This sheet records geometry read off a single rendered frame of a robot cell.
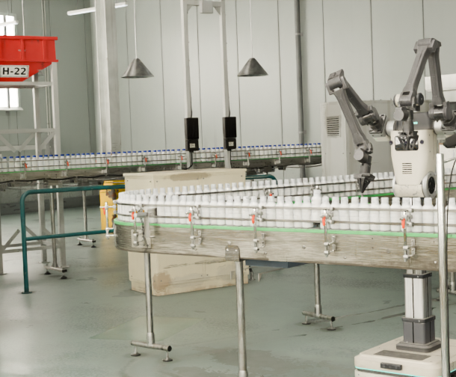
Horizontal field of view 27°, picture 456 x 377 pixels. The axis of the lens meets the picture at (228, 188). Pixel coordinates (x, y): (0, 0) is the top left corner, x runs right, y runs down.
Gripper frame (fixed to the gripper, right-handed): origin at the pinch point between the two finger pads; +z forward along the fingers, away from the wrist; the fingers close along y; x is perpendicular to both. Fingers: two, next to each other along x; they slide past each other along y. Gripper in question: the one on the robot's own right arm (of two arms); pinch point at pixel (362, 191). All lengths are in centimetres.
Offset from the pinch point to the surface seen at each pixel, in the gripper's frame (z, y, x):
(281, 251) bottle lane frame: 37, -36, -14
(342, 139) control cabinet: -194, -325, 471
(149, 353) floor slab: 97, -201, 76
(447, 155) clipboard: -130, -127, 346
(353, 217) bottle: 18.5, 7.7, -17.5
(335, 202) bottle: 11.0, -3.5, -18.9
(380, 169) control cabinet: -174, -304, 530
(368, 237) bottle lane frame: 28.6, 18.1, -17.1
